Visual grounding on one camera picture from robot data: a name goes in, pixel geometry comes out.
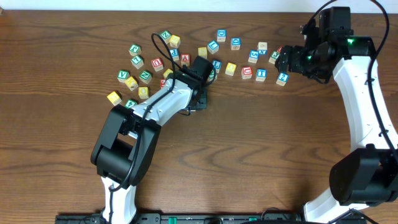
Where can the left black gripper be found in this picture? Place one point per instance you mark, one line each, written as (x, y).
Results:
(202, 101)

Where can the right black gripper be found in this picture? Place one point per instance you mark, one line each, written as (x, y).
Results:
(296, 66)

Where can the yellow O wooden block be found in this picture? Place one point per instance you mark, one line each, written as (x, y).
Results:
(143, 92)

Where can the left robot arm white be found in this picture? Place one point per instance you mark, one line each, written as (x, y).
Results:
(126, 144)

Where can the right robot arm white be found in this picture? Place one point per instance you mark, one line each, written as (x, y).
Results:
(367, 176)

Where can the blue 2 wooden block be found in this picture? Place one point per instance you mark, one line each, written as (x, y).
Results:
(282, 79)

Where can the green J block right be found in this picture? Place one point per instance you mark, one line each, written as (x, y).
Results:
(274, 56)

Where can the green V block centre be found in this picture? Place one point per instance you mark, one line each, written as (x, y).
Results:
(213, 76)

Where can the blue X wooden block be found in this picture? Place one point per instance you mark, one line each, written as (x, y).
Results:
(262, 48)

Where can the blue T wooden block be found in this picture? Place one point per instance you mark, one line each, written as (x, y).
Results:
(261, 75)

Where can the red E wooden block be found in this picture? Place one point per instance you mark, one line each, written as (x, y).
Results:
(162, 83)

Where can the blue L wooden block lower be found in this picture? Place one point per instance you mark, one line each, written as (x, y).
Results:
(217, 65)

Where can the blue l wooden block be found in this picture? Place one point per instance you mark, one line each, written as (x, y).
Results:
(213, 47)
(217, 65)

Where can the yellow C wooden block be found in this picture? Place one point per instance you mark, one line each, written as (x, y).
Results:
(167, 73)

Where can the red A wooden block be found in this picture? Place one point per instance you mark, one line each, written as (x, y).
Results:
(185, 60)

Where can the blue 5 wooden block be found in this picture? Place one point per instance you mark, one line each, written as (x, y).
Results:
(253, 56)

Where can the yellow S wooden block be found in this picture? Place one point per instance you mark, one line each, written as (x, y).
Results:
(202, 51)

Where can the red U block right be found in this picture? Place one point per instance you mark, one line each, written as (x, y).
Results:
(246, 72)

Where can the blue P wooden block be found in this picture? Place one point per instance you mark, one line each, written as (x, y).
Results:
(175, 54)

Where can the blue L wooden block upper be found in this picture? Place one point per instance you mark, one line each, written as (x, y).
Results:
(213, 47)

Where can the green N wooden block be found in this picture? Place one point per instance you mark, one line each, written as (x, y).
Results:
(145, 77)

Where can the yellow wooden block near Z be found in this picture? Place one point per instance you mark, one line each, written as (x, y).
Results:
(175, 41)

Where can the blue D wooden block right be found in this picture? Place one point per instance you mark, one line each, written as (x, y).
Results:
(235, 43)

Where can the blue d wooden block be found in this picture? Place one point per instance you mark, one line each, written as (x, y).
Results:
(221, 35)
(235, 43)

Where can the green 4 wooden block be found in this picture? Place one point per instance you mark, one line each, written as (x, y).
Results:
(130, 104)

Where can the yellow K wooden block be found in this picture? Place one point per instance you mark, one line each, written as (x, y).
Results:
(131, 83)

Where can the blue D wooden block top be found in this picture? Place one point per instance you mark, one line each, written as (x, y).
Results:
(221, 35)

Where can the green 7 wooden block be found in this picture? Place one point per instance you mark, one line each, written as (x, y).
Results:
(137, 61)

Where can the green Z wooden block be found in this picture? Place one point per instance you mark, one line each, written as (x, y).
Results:
(166, 36)

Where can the green V wooden block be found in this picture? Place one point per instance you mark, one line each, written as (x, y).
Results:
(123, 75)

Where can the green J wooden block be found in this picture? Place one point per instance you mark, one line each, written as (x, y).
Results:
(135, 50)

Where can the yellow G wooden block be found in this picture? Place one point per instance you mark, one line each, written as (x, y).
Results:
(114, 98)

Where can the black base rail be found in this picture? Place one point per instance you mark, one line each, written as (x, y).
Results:
(156, 218)

